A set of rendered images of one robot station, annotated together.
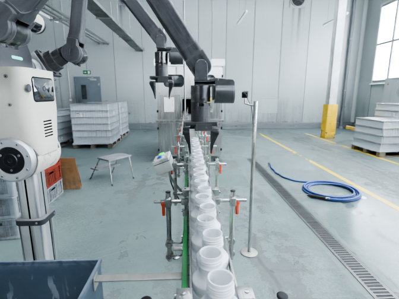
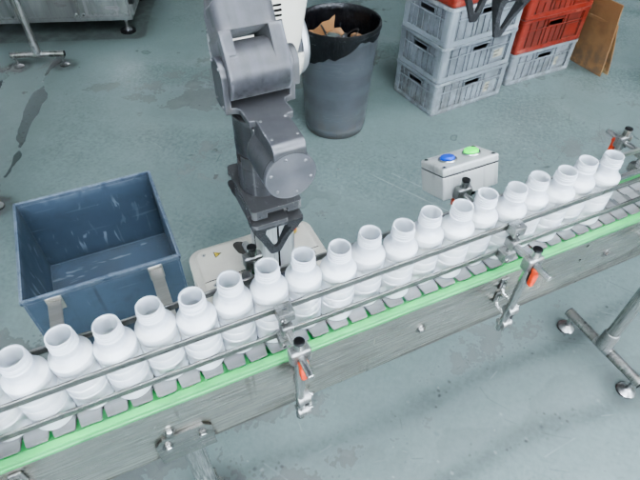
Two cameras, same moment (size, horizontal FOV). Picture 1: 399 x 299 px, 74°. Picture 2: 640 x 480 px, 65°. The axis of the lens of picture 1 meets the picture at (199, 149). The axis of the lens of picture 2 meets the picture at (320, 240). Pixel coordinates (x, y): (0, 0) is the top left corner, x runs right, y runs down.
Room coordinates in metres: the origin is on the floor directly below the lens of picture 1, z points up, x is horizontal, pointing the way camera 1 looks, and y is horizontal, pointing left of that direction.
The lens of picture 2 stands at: (0.66, -0.48, 1.74)
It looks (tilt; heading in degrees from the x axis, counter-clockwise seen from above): 46 degrees down; 67
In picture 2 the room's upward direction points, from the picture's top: 1 degrees clockwise
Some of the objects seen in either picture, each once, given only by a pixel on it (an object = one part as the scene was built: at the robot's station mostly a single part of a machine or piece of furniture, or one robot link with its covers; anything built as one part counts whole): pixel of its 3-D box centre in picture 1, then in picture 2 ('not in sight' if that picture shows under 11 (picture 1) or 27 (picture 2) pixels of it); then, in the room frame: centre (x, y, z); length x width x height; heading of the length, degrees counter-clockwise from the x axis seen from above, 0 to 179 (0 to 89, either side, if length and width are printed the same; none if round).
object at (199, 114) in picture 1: (200, 114); (261, 170); (0.79, 0.00, 1.35); 0.10 x 0.07 x 0.07; 92
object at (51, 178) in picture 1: (36, 177); (531, 19); (3.35, 2.16, 0.33); 0.61 x 0.41 x 0.22; 5
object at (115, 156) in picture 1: (111, 167); not in sight; (4.30, 1.49, 0.21); 0.61 x 0.47 x 0.41; 56
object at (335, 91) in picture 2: not in sight; (336, 75); (1.79, 1.94, 0.32); 0.45 x 0.45 x 0.64
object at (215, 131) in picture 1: (206, 138); (270, 221); (0.79, -0.02, 1.28); 0.07 x 0.07 x 0.09; 2
